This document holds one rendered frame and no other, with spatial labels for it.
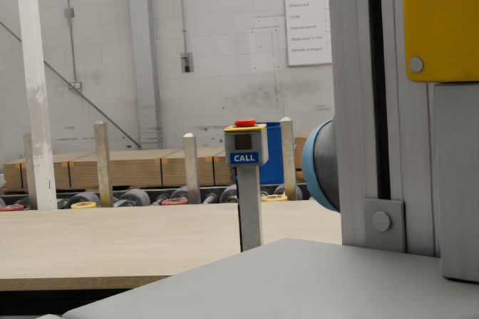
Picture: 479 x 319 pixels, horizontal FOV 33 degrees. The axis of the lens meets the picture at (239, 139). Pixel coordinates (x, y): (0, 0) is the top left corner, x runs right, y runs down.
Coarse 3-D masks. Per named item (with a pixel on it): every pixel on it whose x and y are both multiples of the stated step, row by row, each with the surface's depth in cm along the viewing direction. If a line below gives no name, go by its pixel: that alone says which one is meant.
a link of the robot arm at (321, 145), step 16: (320, 128) 100; (304, 144) 101; (320, 144) 98; (304, 160) 99; (320, 160) 97; (336, 160) 94; (304, 176) 99; (320, 176) 96; (336, 176) 94; (320, 192) 97; (336, 192) 95; (336, 208) 97
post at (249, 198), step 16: (240, 176) 146; (256, 176) 146; (240, 192) 147; (256, 192) 146; (240, 208) 147; (256, 208) 147; (240, 224) 149; (256, 224) 147; (240, 240) 149; (256, 240) 147
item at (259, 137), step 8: (232, 128) 144; (240, 128) 144; (248, 128) 144; (256, 128) 143; (264, 128) 148; (224, 136) 145; (232, 136) 144; (256, 136) 143; (264, 136) 147; (232, 144) 144; (256, 144) 144; (264, 144) 146; (232, 152) 144; (240, 152) 144; (264, 152) 146; (264, 160) 145; (232, 168) 148
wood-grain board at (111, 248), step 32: (0, 224) 236; (32, 224) 233; (64, 224) 230; (96, 224) 227; (128, 224) 224; (160, 224) 221; (192, 224) 218; (224, 224) 215; (288, 224) 210; (320, 224) 207; (0, 256) 196; (32, 256) 193; (64, 256) 191; (96, 256) 189; (128, 256) 187; (160, 256) 185; (192, 256) 183; (224, 256) 181; (0, 288) 175; (32, 288) 174; (64, 288) 173; (96, 288) 172
